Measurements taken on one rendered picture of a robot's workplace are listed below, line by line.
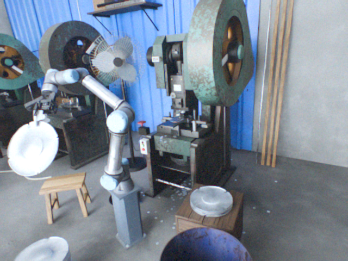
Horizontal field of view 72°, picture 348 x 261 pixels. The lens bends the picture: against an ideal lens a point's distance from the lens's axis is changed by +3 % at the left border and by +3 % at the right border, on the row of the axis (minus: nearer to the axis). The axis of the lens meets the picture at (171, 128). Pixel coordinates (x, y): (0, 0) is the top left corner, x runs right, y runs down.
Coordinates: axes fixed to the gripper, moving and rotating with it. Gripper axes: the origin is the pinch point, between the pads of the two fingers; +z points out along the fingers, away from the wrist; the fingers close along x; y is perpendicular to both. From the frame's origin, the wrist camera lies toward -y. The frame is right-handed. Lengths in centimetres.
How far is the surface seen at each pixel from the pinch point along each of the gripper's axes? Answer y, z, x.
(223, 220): 101, 45, 55
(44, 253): -5, 62, 41
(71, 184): -24, 12, 90
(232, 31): 119, -96, 35
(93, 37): -29, -161, 90
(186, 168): 77, -4, 110
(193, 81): 86, -43, 27
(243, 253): 105, 61, 25
